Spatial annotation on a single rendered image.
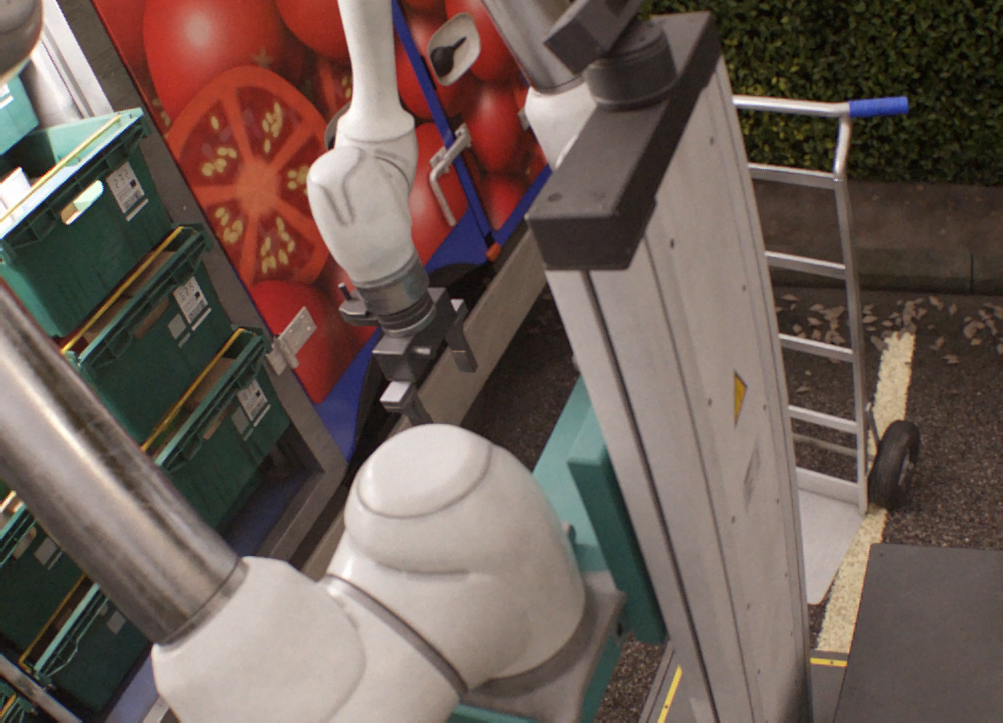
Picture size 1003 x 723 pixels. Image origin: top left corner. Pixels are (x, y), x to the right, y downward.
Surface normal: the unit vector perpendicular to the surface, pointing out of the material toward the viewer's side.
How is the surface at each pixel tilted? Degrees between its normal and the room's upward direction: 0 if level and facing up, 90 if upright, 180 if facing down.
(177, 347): 100
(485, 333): 90
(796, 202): 8
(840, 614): 0
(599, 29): 61
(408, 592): 34
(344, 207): 81
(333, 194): 72
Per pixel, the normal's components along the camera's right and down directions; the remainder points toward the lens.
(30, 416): 0.42, -0.10
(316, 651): 0.51, -0.38
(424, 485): -0.27, -0.84
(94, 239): 0.86, 0.10
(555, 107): -0.60, 0.11
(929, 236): -0.38, -0.64
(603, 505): -0.40, 0.67
